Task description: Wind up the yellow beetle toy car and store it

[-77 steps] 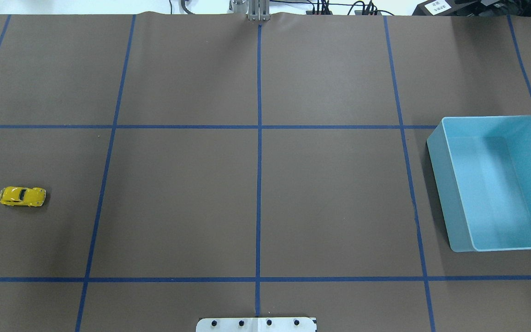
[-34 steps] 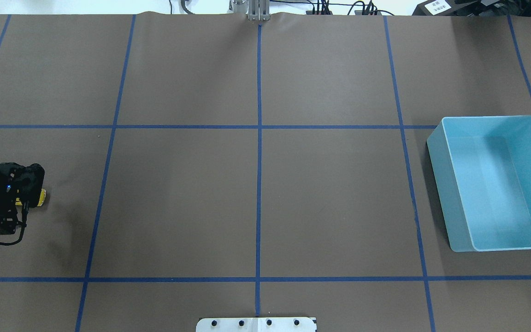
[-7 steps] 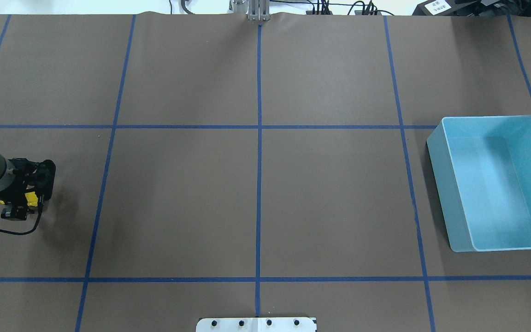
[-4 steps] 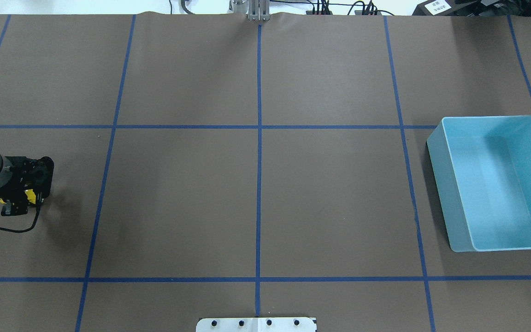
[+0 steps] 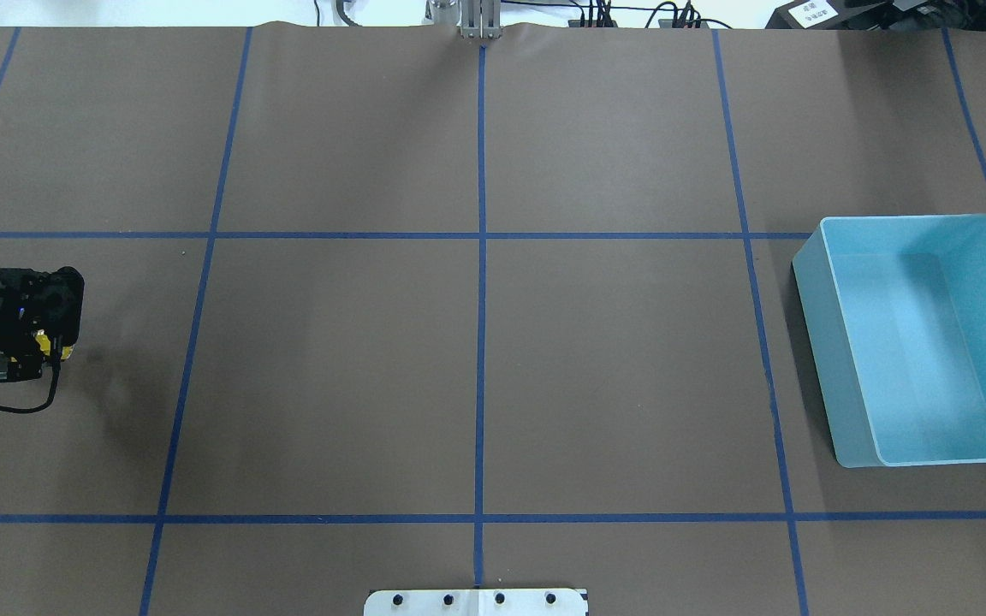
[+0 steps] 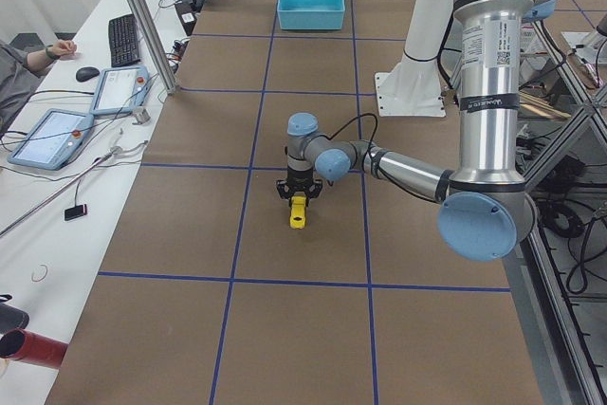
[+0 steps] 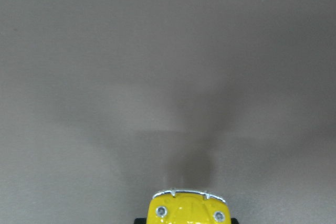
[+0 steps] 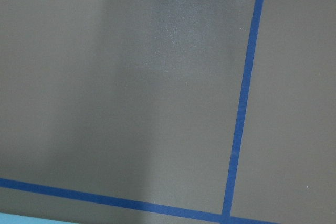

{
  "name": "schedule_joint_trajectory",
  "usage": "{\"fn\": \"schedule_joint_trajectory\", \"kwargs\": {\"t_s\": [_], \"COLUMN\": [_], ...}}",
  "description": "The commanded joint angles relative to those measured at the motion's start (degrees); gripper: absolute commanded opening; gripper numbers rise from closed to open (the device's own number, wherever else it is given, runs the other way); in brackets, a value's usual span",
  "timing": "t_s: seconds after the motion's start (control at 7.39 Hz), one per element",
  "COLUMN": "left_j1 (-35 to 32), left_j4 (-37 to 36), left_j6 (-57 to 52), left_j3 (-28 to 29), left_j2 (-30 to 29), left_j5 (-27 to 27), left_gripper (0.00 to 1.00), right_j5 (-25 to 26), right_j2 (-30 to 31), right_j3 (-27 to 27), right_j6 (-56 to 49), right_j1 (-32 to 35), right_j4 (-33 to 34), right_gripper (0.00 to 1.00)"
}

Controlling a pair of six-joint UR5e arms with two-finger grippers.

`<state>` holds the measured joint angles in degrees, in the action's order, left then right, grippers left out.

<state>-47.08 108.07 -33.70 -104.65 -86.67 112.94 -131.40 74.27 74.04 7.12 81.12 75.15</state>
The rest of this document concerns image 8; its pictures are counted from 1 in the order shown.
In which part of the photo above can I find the light blue plastic bin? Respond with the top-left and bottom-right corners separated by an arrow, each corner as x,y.
1,213 -> 54,224

